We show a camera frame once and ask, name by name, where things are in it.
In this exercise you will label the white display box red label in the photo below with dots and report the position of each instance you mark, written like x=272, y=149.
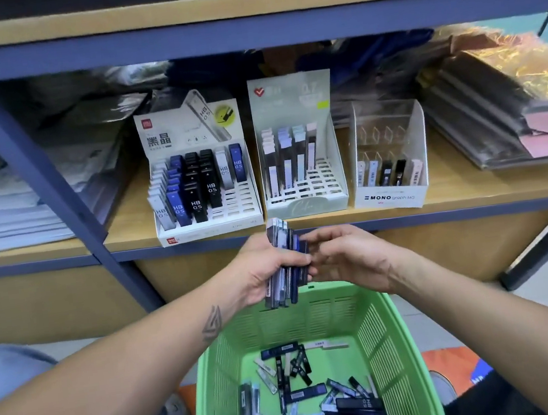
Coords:
x=239, y=209

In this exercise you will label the bundle of lead cases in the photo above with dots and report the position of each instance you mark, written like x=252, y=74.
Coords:
x=280, y=239

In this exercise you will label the colourful printed mat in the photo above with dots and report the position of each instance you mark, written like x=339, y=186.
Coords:
x=463, y=366

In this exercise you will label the person's left forearm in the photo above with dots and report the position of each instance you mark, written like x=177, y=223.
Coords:
x=98, y=396

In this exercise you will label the pale green display box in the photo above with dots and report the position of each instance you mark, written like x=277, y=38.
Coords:
x=290, y=98

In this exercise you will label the green plastic basket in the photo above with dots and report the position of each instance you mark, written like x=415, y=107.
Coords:
x=214, y=371

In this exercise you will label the person's right forearm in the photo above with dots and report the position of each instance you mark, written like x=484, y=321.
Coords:
x=510, y=345

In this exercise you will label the person's right hand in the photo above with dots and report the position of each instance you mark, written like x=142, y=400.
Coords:
x=350, y=255

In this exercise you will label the pile of lead cases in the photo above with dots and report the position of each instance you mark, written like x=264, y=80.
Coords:
x=319, y=408

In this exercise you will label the person's left hand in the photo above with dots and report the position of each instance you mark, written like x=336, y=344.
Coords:
x=256, y=267

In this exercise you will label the dark plastic-wrapped packs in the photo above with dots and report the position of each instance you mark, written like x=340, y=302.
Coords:
x=500, y=97

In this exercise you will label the clear plastic display box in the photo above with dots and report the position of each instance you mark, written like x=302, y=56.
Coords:
x=392, y=198

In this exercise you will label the stack of wrapped paper packs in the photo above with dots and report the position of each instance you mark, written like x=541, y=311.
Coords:
x=22, y=186

